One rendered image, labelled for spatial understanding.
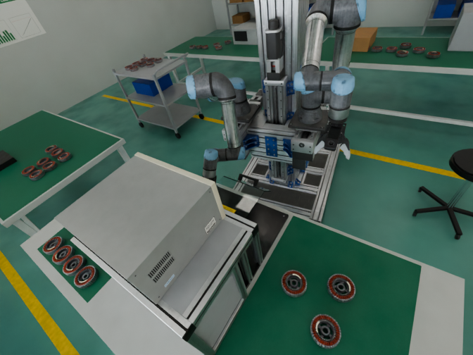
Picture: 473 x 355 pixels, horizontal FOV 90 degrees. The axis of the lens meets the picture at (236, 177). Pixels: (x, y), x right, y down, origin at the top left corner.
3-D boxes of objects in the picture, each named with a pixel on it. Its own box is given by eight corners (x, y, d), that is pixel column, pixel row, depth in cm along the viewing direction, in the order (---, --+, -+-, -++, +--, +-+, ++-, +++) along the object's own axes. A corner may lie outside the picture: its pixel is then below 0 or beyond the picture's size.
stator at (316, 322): (341, 322, 95) (343, 320, 92) (338, 354, 88) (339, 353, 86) (312, 311, 99) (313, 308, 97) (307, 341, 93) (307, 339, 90)
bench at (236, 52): (204, 74, 520) (195, 36, 468) (300, 84, 413) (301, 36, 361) (177, 92, 471) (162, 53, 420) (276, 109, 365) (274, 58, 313)
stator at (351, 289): (329, 303, 101) (331, 300, 98) (324, 276, 109) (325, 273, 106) (357, 303, 99) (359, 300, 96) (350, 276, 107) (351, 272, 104)
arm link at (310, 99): (301, 98, 150) (303, 77, 141) (324, 98, 146) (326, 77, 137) (299, 108, 142) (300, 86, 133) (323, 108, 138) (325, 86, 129)
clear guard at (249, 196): (231, 177, 128) (229, 168, 124) (271, 191, 117) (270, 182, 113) (193, 221, 111) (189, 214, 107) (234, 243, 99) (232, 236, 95)
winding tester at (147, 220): (155, 183, 118) (137, 151, 103) (226, 215, 97) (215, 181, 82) (87, 246, 97) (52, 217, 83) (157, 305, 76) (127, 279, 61)
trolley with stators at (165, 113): (165, 109, 426) (140, 49, 356) (207, 119, 377) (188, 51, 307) (139, 127, 394) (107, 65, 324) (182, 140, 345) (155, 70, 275)
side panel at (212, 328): (242, 291, 110) (230, 260, 87) (248, 295, 108) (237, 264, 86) (205, 355, 95) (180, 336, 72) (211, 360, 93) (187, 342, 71)
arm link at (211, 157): (219, 149, 133) (217, 153, 125) (217, 167, 137) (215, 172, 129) (206, 147, 134) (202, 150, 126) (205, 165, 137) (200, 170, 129)
